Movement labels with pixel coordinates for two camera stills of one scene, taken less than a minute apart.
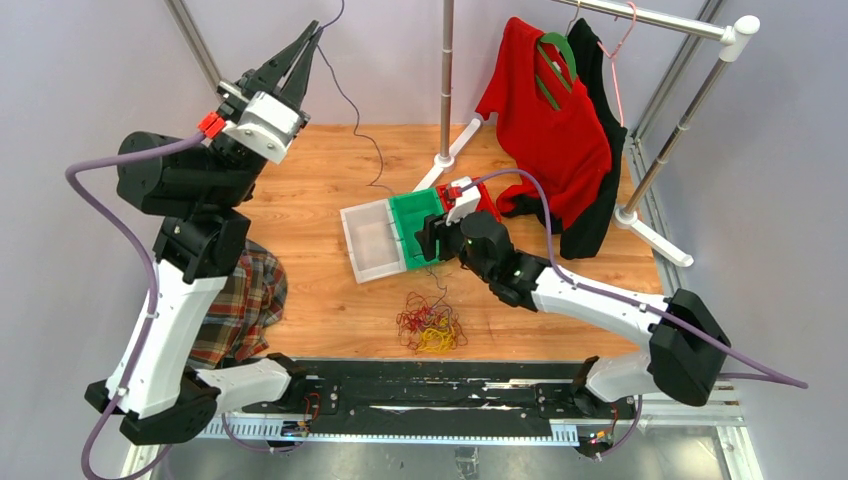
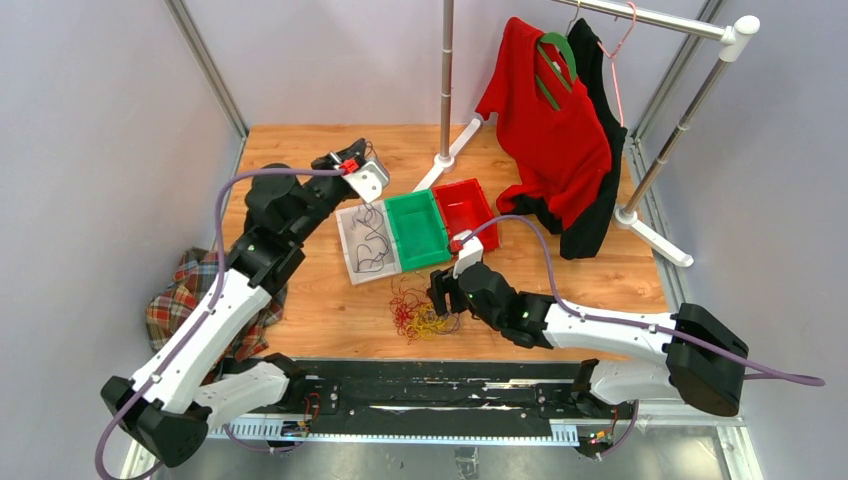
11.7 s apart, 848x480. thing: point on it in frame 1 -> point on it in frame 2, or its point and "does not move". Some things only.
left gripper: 274,72 -> 338,161
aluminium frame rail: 191,35 does not move
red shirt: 550,125 does not move
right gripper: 427,238 -> 441,283
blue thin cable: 355,118 -> 374,250
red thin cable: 423,313 -> 402,307
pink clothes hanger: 612,58 does not move
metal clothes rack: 733,33 does not move
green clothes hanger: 563,43 does not move
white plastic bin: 374,246 does not move
